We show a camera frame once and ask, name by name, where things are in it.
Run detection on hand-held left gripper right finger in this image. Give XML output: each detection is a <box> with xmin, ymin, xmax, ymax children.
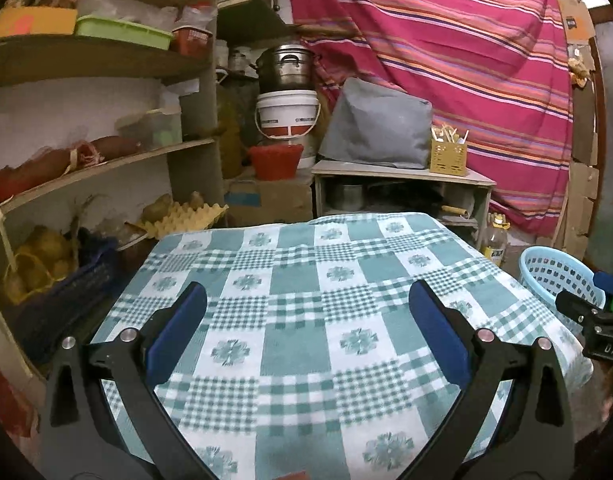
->
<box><xmin>409</xmin><ymin>280</ymin><xmax>576</xmax><ymax>480</ymax></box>

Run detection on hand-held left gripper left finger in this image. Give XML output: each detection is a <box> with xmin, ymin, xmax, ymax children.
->
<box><xmin>40</xmin><ymin>281</ymin><xmax>217</xmax><ymax>480</ymax></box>

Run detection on light blue plastic basket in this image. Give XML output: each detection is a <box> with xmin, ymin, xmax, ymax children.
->
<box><xmin>519</xmin><ymin>246</ymin><xmax>607</xmax><ymax>318</ymax></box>

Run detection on plain cardboard sheets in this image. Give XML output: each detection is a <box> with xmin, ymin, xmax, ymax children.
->
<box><xmin>556</xmin><ymin>95</ymin><xmax>603</xmax><ymax>262</ymax></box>

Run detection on clear oil bottle yellow label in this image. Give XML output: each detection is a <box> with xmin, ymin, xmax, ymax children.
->
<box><xmin>481</xmin><ymin>212</ymin><xmax>510</xmax><ymax>267</ymax></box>

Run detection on yellow egg tray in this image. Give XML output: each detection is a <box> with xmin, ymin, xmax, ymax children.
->
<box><xmin>146</xmin><ymin>201</ymin><xmax>230</xmax><ymax>240</ymax></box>

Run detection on dark blue plastic crate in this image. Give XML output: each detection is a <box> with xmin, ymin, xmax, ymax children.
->
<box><xmin>1</xmin><ymin>232</ymin><xmax>123</xmax><ymax>361</ymax></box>

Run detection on pile of potatoes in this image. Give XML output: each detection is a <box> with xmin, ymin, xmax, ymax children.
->
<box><xmin>141</xmin><ymin>192</ymin><xmax>205</xmax><ymax>222</ymax></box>

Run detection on green checkered tablecloth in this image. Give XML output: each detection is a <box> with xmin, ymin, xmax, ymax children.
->
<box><xmin>89</xmin><ymin>212</ymin><xmax>594</xmax><ymax>480</ymax></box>

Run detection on grey metal door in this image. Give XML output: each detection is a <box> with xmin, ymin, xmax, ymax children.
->
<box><xmin>586</xmin><ymin>10</ymin><xmax>613</xmax><ymax>271</ymax></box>

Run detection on yellow net bag of fruit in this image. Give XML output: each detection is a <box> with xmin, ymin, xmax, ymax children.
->
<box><xmin>1</xmin><ymin>226</ymin><xmax>80</xmax><ymax>306</ymax></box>

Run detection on cardboard box with blue print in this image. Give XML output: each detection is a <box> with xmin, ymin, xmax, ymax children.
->
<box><xmin>224</xmin><ymin>177</ymin><xmax>315</xmax><ymax>227</ymax></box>

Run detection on small metal pot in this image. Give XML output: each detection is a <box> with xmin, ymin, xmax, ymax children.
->
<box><xmin>329</xmin><ymin>183</ymin><xmax>365</xmax><ymax>211</ymax></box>

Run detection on low wooden cabinet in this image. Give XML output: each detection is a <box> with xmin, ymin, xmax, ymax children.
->
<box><xmin>311</xmin><ymin>160</ymin><xmax>497</xmax><ymax>252</ymax></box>

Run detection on yellow utensil holder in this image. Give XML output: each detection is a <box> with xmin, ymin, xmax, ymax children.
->
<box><xmin>430</xmin><ymin>139</ymin><xmax>468</xmax><ymax>176</ymax></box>

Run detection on red sack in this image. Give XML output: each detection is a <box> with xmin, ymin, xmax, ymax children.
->
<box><xmin>0</xmin><ymin>355</ymin><xmax>38</xmax><ymax>456</ymax></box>

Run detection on red plastic basin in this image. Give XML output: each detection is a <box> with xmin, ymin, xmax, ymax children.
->
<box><xmin>249</xmin><ymin>144</ymin><xmax>305</xmax><ymax>181</ymax></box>

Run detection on short sweet potato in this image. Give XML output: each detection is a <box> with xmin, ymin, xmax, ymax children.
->
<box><xmin>89</xmin><ymin>135</ymin><xmax>143</xmax><ymax>159</ymax></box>

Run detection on bundle of utensils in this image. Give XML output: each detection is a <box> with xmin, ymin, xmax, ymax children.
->
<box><xmin>431</xmin><ymin>125</ymin><xmax>470</xmax><ymax>147</ymax></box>

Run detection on clear plastic container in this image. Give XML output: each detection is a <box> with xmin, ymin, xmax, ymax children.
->
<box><xmin>119</xmin><ymin>110</ymin><xmax>184</xmax><ymax>151</ymax></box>

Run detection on dried plant bunch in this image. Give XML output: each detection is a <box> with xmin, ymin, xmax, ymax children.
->
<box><xmin>569</xmin><ymin>57</ymin><xmax>592</xmax><ymax>87</ymax></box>

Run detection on grey fabric cover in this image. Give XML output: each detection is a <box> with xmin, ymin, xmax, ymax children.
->
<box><xmin>319</xmin><ymin>77</ymin><xmax>433</xmax><ymax>170</ymax></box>

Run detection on long sweet potato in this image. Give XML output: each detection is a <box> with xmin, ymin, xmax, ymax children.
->
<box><xmin>0</xmin><ymin>147</ymin><xmax>76</xmax><ymax>204</ymax></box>

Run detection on white plastic bucket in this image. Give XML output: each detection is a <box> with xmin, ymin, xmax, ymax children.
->
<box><xmin>255</xmin><ymin>90</ymin><xmax>321</xmax><ymax>142</ymax></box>

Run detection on red striped cloth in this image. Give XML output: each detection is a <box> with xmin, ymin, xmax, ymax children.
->
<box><xmin>286</xmin><ymin>0</ymin><xmax>574</xmax><ymax>241</ymax></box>

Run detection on cardboard sheet with dark print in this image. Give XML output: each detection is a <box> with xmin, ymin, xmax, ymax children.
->
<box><xmin>553</xmin><ymin>0</ymin><xmax>598</xmax><ymax>44</ymax></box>

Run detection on group of white jars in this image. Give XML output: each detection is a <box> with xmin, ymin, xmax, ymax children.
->
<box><xmin>215</xmin><ymin>40</ymin><xmax>260</xmax><ymax>76</ymax></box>

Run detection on wooden shelf unit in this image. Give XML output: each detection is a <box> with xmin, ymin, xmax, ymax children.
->
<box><xmin>0</xmin><ymin>0</ymin><xmax>223</xmax><ymax>381</ymax></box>

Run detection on large metal pot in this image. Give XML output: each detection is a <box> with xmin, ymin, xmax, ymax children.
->
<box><xmin>256</xmin><ymin>44</ymin><xmax>318</xmax><ymax>94</ymax></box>

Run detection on small red basket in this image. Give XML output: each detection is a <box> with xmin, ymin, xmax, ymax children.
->
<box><xmin>171</xmin><ymin>27</ymin><xmax>215</xmax><ymax>57</ymax></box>

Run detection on green plastic tray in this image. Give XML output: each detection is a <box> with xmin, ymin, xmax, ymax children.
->
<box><xmin>75</xmin><ymin>15</ymin><xmax>174</xmax><ymax>51</ymax></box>

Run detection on clear plastic bags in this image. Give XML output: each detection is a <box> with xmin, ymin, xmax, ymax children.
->
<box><xmin>79</xmin><ymin>0</ymin><xmax>218</xmax><ymax>32</ymax></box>

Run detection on yellow box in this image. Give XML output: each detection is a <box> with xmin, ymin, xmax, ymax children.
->
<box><xmin>0</xmin><ymin>6</ymin><xmax>80</xmax><ymax>40</ymax></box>

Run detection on wooden wall shelf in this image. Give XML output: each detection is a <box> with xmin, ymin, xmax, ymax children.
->
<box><xmin>216</xmin><ymin>0</ymin><xmax>298</xmax><ymax>49</ymax></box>

